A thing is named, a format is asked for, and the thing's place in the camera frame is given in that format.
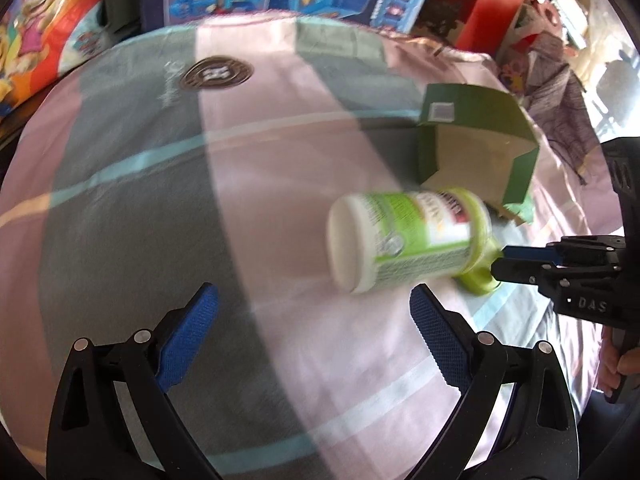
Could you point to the yellow green lid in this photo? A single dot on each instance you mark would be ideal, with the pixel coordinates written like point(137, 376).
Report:
point(477, 278)

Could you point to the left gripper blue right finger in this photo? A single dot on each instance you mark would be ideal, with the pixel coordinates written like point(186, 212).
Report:
point(446, 335)

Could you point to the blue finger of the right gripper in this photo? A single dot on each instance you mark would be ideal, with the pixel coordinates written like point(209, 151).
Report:
point(518, 271)
point(542, 254)

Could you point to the green cardboard box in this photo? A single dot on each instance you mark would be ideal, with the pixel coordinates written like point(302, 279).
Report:
point(478, 138)

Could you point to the green label white bottle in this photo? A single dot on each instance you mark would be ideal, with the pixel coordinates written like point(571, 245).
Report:
point(383, 240)

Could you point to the red chair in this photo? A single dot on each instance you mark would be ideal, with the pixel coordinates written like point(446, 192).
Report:
point(472, 25)

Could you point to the right hand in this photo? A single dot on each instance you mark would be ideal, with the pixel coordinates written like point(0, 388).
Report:
point(612, 366)

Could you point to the paw patrol cartoon bag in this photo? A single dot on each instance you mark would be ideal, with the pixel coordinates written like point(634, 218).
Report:
point(42, 40)

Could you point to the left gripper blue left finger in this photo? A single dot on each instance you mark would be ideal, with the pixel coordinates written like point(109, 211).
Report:
point(181, 333)

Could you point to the brown striped cloth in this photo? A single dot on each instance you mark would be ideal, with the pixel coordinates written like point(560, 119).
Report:
point(532, 65)

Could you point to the pink plaid tablecloth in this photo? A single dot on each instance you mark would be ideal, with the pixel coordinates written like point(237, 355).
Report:
point(213, 153)

